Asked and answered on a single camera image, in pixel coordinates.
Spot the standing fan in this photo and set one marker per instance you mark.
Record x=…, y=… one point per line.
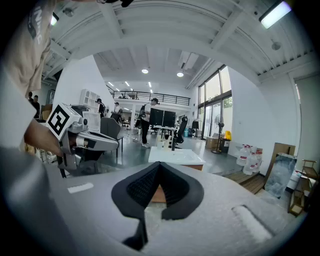
x=218, y=122

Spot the clear water bottle red label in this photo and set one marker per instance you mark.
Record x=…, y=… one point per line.
x=250, y=165
x=258, y=161
x=243, y=156

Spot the round ceiling smoke detector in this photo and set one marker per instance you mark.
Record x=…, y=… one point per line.
x=276, y=45

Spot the cardboard box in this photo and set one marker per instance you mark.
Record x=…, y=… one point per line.
x=212, y=143

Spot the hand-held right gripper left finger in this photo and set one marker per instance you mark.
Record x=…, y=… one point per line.
x=130, y=195

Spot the black bin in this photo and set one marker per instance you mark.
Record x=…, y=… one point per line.
x=225, y=145

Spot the white desk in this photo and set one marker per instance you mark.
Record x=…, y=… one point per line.
x=163, y=128

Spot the white slatted box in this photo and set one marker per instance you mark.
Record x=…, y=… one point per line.
x=92, y=122

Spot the black faucet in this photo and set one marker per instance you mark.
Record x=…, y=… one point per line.
x=173, y=143

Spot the wooden slat platform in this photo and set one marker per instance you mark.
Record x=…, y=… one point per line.
x=247, y=182

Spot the large glass window wall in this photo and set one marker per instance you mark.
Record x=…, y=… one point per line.
x=215, y=100

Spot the person's left forearm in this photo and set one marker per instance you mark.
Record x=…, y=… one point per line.
x=40, y=137

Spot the wooden rack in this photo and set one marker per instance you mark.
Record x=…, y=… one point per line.
x=303, y=190

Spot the wooden cabinet door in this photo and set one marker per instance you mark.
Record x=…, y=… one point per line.
x=157, y=196

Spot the black office chair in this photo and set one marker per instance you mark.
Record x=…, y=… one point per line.
x=182, y=128

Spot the black head-worn camera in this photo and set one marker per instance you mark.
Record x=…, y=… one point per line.
x=125, y=2

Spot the beige printed t-shirt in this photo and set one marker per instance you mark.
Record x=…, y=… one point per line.
x=27, y=50

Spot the plastic-wrapped panel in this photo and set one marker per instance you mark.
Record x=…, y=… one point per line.
x=281, y=175

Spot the white sink basin top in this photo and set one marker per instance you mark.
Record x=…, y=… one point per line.
x=175, y=156

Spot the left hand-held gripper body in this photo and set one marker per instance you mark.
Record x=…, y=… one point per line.
x=60, y=120

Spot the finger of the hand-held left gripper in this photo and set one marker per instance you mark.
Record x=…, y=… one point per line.
x=105, y=144

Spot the tube ceiling light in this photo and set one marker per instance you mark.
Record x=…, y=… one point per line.
x=54, y=19
x=275, y=15

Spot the grey lounge chair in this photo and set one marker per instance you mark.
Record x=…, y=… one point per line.
x=110, y=127

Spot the white wall shelf unit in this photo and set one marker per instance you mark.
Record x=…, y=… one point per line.
x=89, y=98

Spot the black monitor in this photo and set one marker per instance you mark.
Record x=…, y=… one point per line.
x=156, y=117
x=169, y=119

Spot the brown board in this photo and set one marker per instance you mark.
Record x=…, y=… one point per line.
x=281, y=147

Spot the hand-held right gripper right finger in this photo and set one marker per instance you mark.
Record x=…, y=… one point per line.
x=185, y=195

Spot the black metal railing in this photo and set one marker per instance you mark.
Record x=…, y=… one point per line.
x=150, y=96

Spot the round ceiling light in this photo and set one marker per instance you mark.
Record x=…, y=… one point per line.
x=180, y=74
x=145, y=71

